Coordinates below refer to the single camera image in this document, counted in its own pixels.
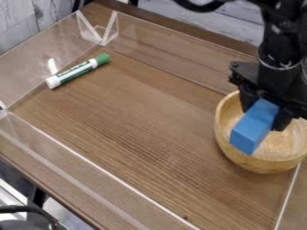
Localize green and white marker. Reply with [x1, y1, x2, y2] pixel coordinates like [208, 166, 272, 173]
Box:
[45, 53, 111, 89]

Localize black cable bottom left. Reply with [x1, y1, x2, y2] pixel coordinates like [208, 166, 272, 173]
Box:
[0, 205, 61, 230]

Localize blue rectangular block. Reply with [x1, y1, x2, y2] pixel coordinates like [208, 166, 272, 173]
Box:
[230, 99, 279, 155]

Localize clear acrylic tray walls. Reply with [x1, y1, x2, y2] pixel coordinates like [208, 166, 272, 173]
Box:
[0, 8, 306, 230]

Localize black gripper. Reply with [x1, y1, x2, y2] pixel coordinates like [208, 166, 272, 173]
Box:
[230, 62, 307, 131]

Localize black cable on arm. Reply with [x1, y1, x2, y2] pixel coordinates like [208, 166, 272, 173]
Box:
[171, 0, 238, 13]

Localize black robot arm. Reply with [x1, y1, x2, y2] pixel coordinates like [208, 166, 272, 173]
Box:
[230, 0, 307, 131]

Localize black metal mount bottom left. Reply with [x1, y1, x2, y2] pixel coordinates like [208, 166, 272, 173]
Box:
[0, 205, 64, 230]

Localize brown wooden bowl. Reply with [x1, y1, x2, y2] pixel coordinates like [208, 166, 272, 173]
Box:
[214, 91, 307, 174]

